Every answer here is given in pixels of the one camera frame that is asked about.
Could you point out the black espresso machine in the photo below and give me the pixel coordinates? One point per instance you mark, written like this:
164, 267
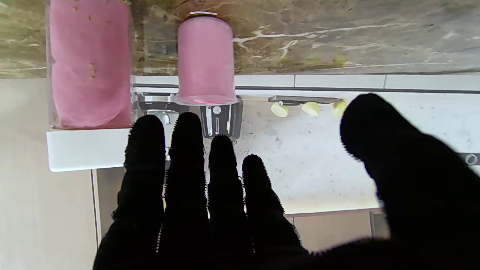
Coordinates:
157, 105

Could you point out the pink container with white lid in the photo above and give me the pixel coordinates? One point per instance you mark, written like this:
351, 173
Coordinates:
90, 67

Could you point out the black wall power strip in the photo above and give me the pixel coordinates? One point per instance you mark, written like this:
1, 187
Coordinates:
470, 159

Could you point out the dark cutting board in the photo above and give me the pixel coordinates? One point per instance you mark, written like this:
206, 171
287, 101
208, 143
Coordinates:
300, 99

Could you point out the pink measuring cup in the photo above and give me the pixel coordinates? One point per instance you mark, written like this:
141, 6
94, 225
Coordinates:
205, 60

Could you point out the yellow lemon piece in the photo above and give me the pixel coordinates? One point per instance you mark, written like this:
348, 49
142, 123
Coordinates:
338, 107
279, 109
311, 108

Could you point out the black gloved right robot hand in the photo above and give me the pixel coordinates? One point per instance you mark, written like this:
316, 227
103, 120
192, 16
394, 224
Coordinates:
423, 195

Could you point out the tall brown cabinet panel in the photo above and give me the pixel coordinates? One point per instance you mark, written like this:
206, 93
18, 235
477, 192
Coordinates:
41, 210

